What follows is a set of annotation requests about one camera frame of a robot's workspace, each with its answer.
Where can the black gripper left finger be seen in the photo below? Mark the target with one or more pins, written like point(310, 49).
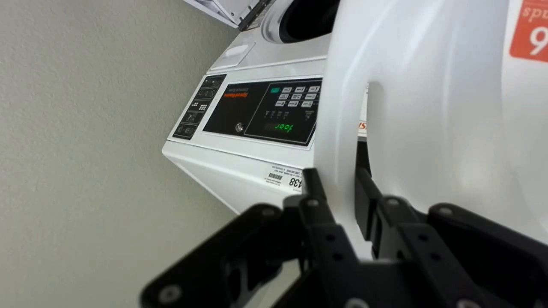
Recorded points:
point(322, 245)

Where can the translucent laundry detergent bottle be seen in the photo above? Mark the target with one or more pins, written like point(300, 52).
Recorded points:
point(433, 114)

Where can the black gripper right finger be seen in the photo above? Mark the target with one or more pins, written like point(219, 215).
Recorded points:
point(421, 257)

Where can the white washing machine number eight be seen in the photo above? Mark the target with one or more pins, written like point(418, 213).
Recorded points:
point(245, 148)

